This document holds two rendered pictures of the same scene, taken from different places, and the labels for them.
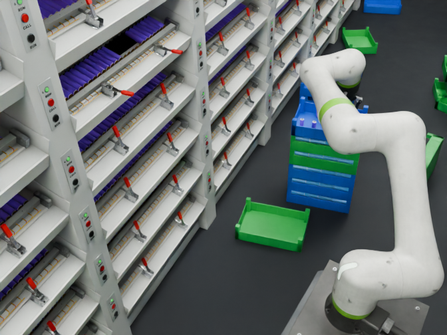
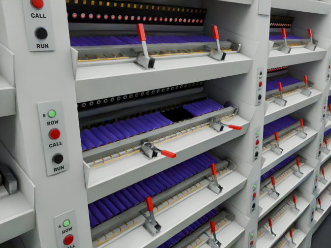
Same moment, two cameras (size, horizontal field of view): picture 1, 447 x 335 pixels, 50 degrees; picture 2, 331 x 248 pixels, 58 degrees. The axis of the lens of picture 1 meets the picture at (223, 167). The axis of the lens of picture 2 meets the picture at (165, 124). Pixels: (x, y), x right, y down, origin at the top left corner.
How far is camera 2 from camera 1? 0.71 m
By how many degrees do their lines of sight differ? 29
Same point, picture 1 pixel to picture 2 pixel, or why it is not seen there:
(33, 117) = (22, 149)
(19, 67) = (10, 65)
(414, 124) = not seen: outside the picture
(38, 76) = (42, 90)
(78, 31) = (122, 66)
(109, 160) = (133, 238)
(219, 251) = not seen: outside the picture
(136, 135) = (173, 214)
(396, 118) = not seen: outside the picture
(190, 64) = (245, 151)
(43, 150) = (29, 201)
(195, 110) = (244, 202)
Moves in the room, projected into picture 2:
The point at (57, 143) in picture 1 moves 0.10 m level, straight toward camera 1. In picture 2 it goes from (53, 197) to (35, 232)
